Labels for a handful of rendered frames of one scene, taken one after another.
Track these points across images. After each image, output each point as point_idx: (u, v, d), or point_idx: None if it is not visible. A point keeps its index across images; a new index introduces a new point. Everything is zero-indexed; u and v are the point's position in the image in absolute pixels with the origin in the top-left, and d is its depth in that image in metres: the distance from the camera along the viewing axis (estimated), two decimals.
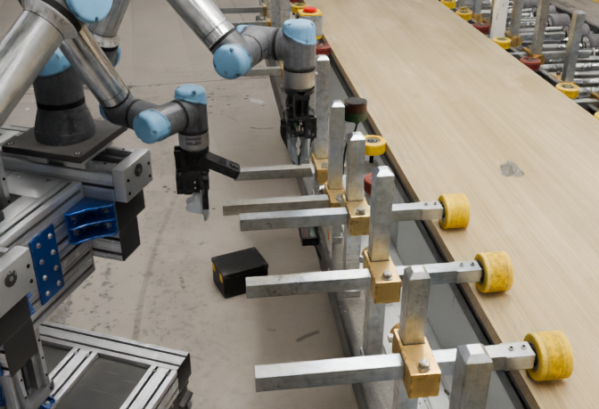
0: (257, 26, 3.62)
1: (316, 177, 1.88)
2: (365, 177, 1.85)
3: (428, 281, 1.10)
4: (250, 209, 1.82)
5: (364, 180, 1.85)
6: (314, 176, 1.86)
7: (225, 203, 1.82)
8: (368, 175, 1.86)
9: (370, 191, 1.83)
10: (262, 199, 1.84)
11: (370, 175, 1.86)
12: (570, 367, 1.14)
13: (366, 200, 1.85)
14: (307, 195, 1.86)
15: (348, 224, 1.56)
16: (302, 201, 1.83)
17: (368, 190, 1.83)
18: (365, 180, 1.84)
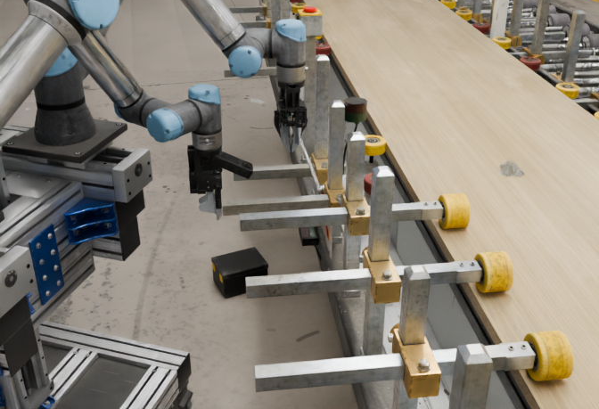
0: (257, 26, 3.62)
1: (315, 174, 1.94)
2: (365, 177, 1.85)
3: (428, 281, 1.10)
4: (250, 209, 1.82)
5: (364, 180, 1.85)
6: (311, 167, 1.93)
7: (225, 203, 1.82)
8: (368, 175, 1.86)
9: (370, 191, 1.83)
10: (262, 199, 1.84)
11: (370, 175, 1.86)
12: (570, 367, 1.14)
13: (366, 200, 1.85)
14: (307, 195, 1.86)
15: (348, 224, 1.56)
16: (302, 201, 1.83)
17: (368, 190, 1.83)
18: (365, 180, 1.84)
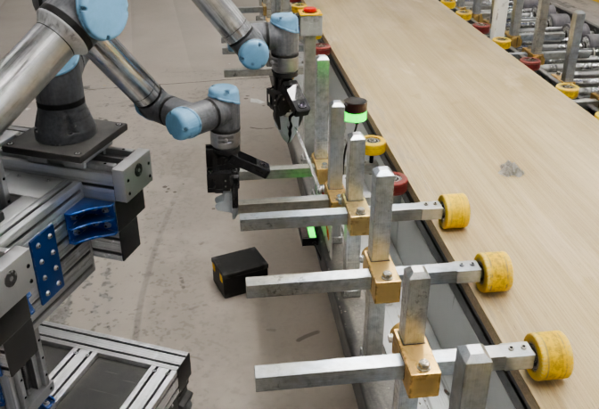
0: None
1: (315, 174, 1.94)
2: None
3: (428, 281, 1.10)
4: (265, 208, 1.83)
5: None
6: (311, 167, 1.93)
7: (240, 202, 1.82)
8: None
9: None
10: (277, 198, 1.84)
11: None
12: (570, 367, 1.14)
13: None
14: (323, 194, 1.86)
15: (348, 224, 1.56)
16: (317, 200, 1.83)
17: None
18: None
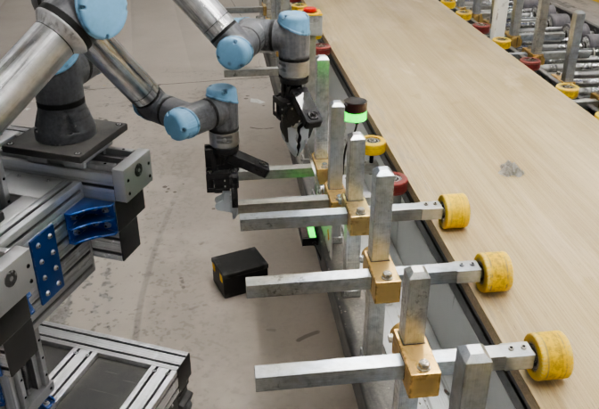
0: None
1: (317, 177, 1.88)
2: None
3: (428, 281, 1.10)
4: (265, 208, 1.83)
5: None
6: (315, 176, 1.86)
7: (240, 202, 1.82)
8: None
9: None
10: (277, 198, 1.84)
11: None
12: (570, 367, 1.14)
13: None
14: (323, 194, 1.86)
15: (348, 224, 1.56)
16: (317, 200, 1.83)
17: None
18: None
